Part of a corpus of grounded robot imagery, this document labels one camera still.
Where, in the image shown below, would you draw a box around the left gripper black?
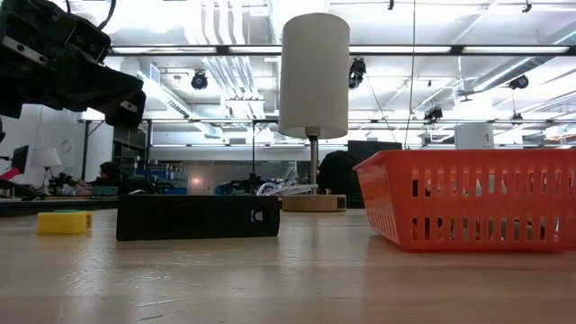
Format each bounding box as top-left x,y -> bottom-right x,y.
0,0 -> 148,131

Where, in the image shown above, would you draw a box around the yellow tape dispenser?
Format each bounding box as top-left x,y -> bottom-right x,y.
36,211 -> 95,236

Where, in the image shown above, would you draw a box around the black stapler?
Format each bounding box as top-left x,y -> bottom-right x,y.
115,194 -> 281,242

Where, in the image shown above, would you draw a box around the person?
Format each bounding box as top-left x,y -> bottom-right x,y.
96,160 -> 155,196
317,149 -> 361,209

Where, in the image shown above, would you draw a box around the black ceiling spotlight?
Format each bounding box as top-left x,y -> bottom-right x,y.
508,74 -> 531,91
348,57 -> 367,90
423,106 -> 445,125
190,69 -> 210,91

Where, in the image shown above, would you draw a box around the small white background lamp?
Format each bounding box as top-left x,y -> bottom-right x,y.
30,146 -> 63,194

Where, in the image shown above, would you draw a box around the blue storage bins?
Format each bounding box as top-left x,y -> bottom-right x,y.
150,162 -> 189,196

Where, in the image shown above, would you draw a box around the small dark monitor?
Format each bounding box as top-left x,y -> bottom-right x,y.
11,144 -> 30,175

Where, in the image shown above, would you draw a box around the table lamp with white shade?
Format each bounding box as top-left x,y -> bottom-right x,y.
277,12 -> 348,213

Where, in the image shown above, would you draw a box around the large dark monitor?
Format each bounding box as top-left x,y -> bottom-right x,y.
347,139 -> 403,168

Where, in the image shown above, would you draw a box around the orange plastic basket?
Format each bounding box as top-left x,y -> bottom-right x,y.
353,148 -> 576,252

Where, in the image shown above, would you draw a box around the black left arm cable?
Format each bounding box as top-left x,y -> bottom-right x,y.
65,0 -> 118,31

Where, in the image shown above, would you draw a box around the white lamp cable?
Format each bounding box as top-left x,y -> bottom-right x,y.
256,166 -> 319,197

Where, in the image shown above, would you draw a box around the thin hanging cable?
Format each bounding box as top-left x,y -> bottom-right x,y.
403,0 -> 417,148

